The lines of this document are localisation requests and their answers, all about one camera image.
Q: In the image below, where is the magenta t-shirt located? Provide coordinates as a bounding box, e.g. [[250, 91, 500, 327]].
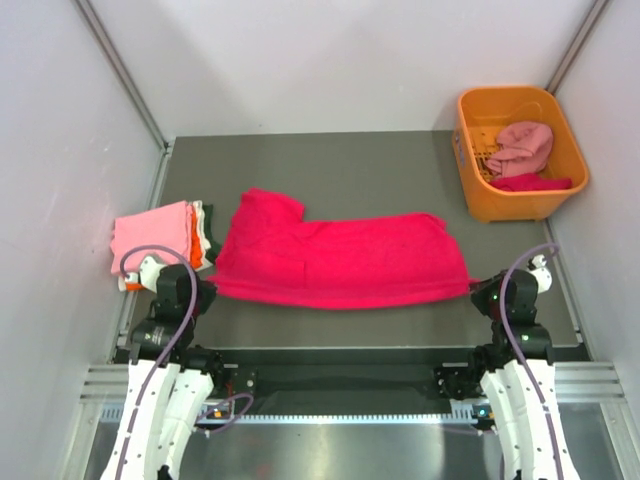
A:
[[208, 188, 472, 310]]

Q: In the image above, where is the folded light pink t-shirt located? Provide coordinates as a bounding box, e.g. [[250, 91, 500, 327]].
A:
[[110, 201, 193, 275]]

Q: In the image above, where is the orange plastic basket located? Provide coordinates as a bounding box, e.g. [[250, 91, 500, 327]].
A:
[[453, 86, 589, 222]]

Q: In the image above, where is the magenta shirt in basket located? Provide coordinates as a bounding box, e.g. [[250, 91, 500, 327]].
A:
[[490, 173, 573, 193]]

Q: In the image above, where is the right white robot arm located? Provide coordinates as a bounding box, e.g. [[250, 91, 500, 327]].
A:
[[466, 266, 579, 479]]

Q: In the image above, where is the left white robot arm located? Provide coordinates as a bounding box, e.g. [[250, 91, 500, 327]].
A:
[[101, 265, 227, 479]]

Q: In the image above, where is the dusty pink shirt in basket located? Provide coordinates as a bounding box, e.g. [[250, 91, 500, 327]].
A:
[[484, 121, 554, 178]]

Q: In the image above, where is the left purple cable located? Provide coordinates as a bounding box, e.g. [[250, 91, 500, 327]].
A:
[[112, 243, 255, 480]]

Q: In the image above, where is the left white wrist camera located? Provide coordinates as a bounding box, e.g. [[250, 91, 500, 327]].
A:
[[118, 255, 166, 293]]

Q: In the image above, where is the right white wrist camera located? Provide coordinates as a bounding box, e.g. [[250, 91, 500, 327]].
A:
[[527, 254, 553, 294]]

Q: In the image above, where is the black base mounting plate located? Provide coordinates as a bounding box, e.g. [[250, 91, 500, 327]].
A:
[[195, 345, 504, 416]]

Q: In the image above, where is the grey slotted cable duct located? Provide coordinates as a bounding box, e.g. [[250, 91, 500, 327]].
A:
[[99, 403, 481, 426]]

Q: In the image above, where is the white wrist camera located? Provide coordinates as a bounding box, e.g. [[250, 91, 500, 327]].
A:
[[118, 255, 166, 293], [527, 254, 553, 294]]

